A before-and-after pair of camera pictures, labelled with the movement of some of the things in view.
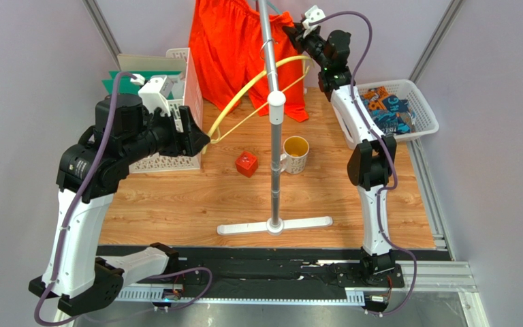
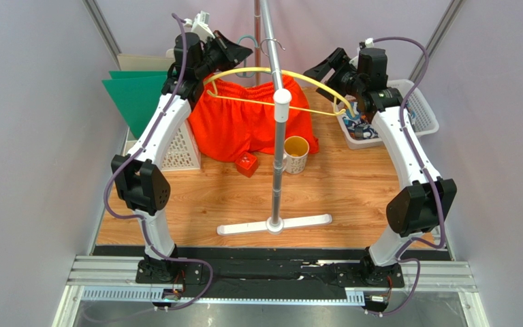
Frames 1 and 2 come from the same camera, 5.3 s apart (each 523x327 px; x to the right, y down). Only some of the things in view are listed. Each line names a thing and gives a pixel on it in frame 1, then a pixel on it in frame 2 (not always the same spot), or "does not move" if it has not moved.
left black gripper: x=186 y=143 → x=232 y=53
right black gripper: x=302 y=39 → x=335 y=67
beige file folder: x=149 y=63 does not move
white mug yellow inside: x=295 y=151 does not move
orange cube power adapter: x=247 y=164 does not move
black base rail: x=223 y=272 does not move
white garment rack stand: x=276 y=102 does not move
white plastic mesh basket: x=393 y=108 does not move
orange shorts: x=227 y=47 → x=229 y=120
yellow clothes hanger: x=214 y=135 → x=328 y=86
